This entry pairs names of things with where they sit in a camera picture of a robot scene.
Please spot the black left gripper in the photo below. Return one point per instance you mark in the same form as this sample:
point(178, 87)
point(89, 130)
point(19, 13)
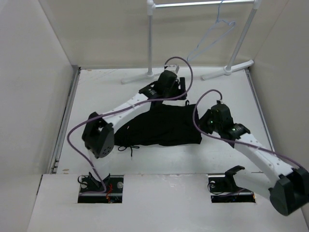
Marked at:
point(176, 85)

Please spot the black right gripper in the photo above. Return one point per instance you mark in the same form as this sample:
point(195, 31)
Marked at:
point(203, 121)

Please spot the black trousers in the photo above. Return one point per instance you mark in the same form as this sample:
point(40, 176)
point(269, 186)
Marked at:
point(164, 125)

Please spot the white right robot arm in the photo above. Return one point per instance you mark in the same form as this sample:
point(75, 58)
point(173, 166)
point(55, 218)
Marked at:
point(286, 187)

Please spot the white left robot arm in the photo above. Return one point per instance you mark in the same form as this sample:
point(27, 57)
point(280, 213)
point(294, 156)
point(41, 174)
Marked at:
point(98, 134)

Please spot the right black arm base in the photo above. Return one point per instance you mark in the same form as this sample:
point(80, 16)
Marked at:
point(223, 188)

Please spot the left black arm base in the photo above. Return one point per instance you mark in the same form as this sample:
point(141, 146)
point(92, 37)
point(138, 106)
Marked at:
point(92, 190)

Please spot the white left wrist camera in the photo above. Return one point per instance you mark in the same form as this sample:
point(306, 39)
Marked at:
point(172, 68)

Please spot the light blue wire hanger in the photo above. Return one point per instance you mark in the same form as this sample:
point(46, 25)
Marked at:
point(219, 30)

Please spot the left aluminium table rail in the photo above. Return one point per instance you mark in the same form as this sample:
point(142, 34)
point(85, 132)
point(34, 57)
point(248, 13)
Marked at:
point(56, 151)

